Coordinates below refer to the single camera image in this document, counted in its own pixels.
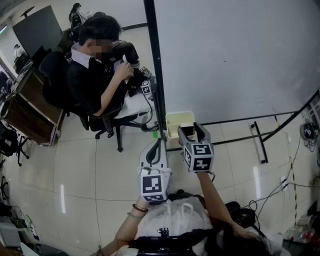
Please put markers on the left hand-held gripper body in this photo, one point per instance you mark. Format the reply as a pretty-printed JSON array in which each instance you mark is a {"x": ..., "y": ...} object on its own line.
[{"x": 152, "y": 185}]

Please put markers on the green tape piece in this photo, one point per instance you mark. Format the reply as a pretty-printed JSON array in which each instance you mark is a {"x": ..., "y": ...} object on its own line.
[{"x": 155, "y": 134}]

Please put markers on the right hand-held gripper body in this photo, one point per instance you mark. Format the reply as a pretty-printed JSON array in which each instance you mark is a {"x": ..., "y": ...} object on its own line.
[{"x": 200, "y": 157}]

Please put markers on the clear plastic bottles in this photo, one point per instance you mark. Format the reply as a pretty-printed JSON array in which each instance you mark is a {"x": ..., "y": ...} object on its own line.
[{"x": 301, "y": 228}]

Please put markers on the white power strip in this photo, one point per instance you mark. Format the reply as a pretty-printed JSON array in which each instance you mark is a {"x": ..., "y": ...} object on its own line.
[{"x": 283, "y": 183}]

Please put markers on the black office chair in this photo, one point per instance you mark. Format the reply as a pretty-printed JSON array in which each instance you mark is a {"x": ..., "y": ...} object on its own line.
[{"x": 55, "y": 80}]

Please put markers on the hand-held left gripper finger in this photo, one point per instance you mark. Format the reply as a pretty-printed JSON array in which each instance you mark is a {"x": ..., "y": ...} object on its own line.
[
  {"x": 144, "y": 158},
  {"x": 163, "y": 152}
]

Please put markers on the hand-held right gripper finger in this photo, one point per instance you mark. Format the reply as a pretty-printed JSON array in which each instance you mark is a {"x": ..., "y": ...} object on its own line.
[
  {"x": 205, "y": 136},
  {"x": 183, "y": 136}
]

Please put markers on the black chest camera mount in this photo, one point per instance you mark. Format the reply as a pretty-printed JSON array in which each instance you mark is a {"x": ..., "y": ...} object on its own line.
[{"x": 165, "y": 241}]

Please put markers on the black object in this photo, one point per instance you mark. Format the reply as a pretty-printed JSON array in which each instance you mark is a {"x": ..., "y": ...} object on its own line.
[{"x": 188, "y": 130}]

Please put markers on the person's right forearm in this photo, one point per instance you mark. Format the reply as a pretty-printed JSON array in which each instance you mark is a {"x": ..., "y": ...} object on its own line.
[{"x": 212, "y": 200}]

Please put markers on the black swivel chair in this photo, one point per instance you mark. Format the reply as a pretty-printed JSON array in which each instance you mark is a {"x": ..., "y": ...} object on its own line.
[{"x": 11, "y": 143}]

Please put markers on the dark flat screen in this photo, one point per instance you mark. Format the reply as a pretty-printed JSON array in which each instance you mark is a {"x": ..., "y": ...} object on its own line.
[{"x": 37, "y": 30}]

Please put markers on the pale yellow plastic bin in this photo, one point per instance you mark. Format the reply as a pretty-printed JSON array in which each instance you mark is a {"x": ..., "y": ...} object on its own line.
[{"x": 175, "y": 120}]

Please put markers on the brown wooden desk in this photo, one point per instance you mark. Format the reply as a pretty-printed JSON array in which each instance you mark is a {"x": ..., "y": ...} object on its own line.
[{"x": 30, "y": 110}]

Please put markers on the person's left forearm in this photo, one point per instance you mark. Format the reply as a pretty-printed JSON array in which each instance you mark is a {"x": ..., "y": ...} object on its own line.
[{"x": 125, "y": 230}]

